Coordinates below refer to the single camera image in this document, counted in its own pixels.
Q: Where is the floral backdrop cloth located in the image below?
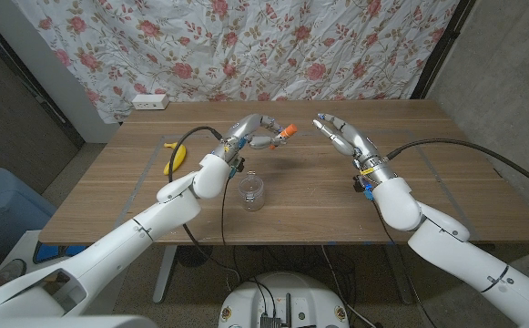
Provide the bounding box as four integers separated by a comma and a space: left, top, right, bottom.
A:
13, 0, 461, 124

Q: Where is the white orange glue stick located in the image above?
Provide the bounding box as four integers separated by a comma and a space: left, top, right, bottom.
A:
269, 131, 288, 150

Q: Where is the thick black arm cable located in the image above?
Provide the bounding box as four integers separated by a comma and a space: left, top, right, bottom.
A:
385, 138, 529, 198
168, 126, 242, 286

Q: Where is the white robot head rim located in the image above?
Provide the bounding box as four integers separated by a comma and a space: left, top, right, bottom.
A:
0, 313, 158, 328

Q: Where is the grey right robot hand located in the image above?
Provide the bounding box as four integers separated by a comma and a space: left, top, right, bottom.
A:
311, 113, 397, 184

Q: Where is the blue plastic bin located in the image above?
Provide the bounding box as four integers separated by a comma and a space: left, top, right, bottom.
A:
0, 167, 58, 256

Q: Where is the grey table leg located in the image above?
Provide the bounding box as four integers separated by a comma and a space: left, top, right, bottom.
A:
384, 244, 414, 305

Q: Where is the round black floor fan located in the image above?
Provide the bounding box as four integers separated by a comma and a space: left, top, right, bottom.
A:
176, 244, 214, 269

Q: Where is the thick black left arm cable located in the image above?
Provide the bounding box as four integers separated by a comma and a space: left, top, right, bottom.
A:
168, 126, 242, 286

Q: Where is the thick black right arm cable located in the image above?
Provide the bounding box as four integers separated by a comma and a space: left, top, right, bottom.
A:
385, 138, 529, 198

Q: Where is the black backdrop stand pole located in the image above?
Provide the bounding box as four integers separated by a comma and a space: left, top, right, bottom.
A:
410, 0, 477, 100

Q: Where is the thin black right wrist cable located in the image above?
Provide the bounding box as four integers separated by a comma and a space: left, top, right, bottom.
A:
371, 200, 438, 328

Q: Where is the blue black floor mat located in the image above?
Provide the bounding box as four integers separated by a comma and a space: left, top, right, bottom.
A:
33, 243, 87, 264

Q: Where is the clear glass jar cup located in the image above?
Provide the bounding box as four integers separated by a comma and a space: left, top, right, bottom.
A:
238, 170, 265, 212

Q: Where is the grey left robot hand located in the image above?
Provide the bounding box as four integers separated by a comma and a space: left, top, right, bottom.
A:
211, 113, 288, 166

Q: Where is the white floor cable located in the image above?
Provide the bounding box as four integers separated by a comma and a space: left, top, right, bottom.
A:
320, 245, 377, 328

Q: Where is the white table leg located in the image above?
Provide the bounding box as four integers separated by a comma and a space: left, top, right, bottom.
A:
152, 244, 178, 304

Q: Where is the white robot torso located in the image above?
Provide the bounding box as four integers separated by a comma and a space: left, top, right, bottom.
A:
218, 272, 350, 328

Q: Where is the yellow banana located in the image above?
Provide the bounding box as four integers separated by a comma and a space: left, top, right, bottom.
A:
163, 141, 188, 177

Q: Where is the grey sneaker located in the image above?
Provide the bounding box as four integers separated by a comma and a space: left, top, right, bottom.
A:
0, 258, 28, 282

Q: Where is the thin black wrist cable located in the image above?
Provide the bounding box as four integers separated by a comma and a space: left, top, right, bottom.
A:
371, 200, 438, 328
219, 175, 236, 250

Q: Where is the white power strip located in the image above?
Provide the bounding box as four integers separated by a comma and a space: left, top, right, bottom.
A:
131, 93, 170, 111

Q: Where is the thin black left wrist cable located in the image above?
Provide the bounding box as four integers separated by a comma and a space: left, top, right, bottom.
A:
219, 175, 236, 250

